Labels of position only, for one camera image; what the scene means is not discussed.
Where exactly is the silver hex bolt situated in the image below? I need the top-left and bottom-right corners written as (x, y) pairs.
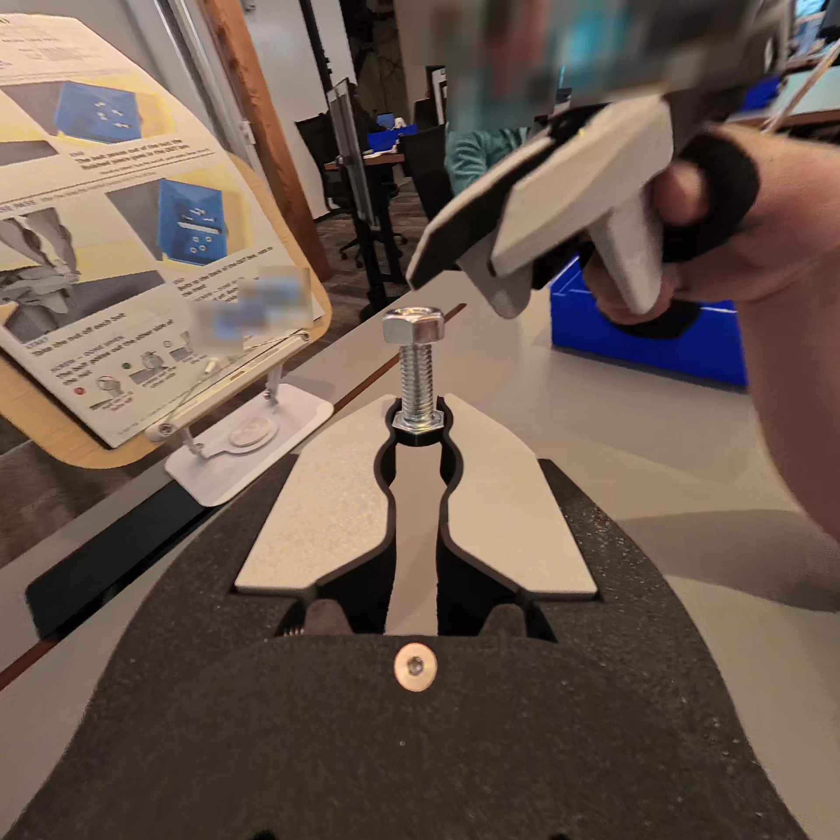
top-left (382, 304), bottom-right (445, 426)

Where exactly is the wooden pillar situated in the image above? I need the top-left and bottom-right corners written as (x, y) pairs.
top-left (197, 0), bottom-right (332, 283)

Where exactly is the person's right hand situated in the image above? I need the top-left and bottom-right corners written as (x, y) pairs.
top-left (583, 125), bottom-right (840, 383)

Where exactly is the blue plastic bin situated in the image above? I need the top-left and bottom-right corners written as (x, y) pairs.
top-left (550, 255), bottom-right (749, 389)

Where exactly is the white stand base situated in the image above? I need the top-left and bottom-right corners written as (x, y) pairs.
top-left (164, 382), bottom-right (336, 508)

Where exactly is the silver hex nut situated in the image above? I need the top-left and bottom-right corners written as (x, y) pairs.
top-left (392, 412), bottom-right (449, 437)

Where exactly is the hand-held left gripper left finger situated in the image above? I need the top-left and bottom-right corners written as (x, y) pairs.
top-left (233, 394), bottom-right (401, 599)

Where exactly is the white sheet clip bar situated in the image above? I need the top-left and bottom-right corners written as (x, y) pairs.
top-left (144, 330), bottom-right (312, 442)

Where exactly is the instruction sheet on wooden board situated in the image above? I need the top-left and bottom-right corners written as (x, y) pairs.
top-left (0, 151), bottom-right (333, 469)

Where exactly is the glass desk divider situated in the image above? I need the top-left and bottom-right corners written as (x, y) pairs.
top-left (326, 77), bottom-right (380, 227)

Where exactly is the printed instruction sheet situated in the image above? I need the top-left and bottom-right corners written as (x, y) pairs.
top-left (0, 13), bottom-right (317, 448)

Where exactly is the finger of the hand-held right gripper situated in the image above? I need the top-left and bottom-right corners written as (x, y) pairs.
top-left (406, 105), bottom-right (592, 321)
top-left (489, 94), bottom-right (677, 316)

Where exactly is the wooden standing desk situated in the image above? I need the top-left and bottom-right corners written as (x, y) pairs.
top-left (325, 150), bottom-right (409, 309)

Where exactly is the black office chair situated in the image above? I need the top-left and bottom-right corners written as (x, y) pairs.
top-left (295, 112), bottom-right (355, 214)
top-left (399, 123), bottom-right (455, 227)

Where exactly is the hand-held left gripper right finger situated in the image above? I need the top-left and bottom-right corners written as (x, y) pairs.
top-left (434, 392), bottom-right (599, 599)

